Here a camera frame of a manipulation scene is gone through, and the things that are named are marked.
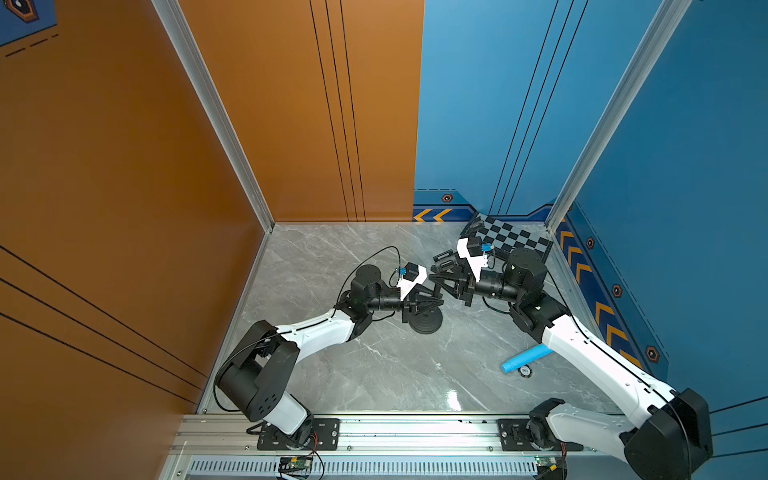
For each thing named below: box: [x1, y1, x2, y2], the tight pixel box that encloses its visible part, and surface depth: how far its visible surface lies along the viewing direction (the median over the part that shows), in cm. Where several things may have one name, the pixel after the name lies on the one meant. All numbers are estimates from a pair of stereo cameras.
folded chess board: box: [469, 212, 554, 261], surface depth 114 cm
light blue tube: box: [501, 344, 554, 373], surface depth 85 cm
